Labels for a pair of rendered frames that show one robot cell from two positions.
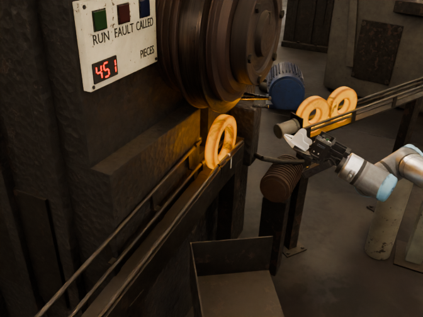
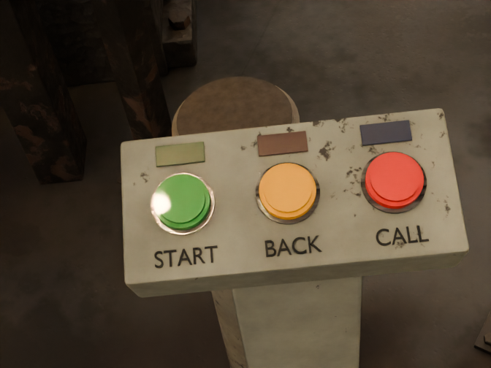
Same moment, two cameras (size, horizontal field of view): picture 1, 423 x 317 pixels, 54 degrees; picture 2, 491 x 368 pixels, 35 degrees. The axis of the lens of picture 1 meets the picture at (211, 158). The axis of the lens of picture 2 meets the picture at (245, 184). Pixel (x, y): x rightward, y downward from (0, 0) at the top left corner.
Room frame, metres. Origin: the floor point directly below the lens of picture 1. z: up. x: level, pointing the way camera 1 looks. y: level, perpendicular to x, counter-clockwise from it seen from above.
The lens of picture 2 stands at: (1.36, -1.29, 1.03)
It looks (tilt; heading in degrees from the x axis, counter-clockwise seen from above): 51 degrees down; 69
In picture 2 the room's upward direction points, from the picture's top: 9 degrees counter-clockwise
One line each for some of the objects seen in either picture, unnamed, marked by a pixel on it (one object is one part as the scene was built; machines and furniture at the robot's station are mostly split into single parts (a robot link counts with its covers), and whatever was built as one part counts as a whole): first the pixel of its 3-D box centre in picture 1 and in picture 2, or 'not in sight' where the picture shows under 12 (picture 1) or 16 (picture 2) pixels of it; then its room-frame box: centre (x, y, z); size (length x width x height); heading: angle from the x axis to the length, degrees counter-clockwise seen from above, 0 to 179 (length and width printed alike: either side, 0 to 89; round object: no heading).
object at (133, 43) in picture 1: (121, 36); not in sight; (0.94, 0.21, 1.15); 0.26 x 0.02 x 0.18; 155
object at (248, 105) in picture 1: (243, 133); not in sight; (1.42, -0.12, 0.68); 0.11 x 0.08 x 0.24; 65
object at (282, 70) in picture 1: (284, 84); not in sight; (3.42, -0.61, 0.17); 0.57 x 0.31 x 0.34; 175
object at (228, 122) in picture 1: (221, 142); not in sight; (1.20, -0.03, 0.75); 0.18 x 0.03 x 0.18; 155
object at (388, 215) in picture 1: (389, 209); (257, 269); (1.54, -0.82, 0.26); 0.12 x 0.12 x 0.52
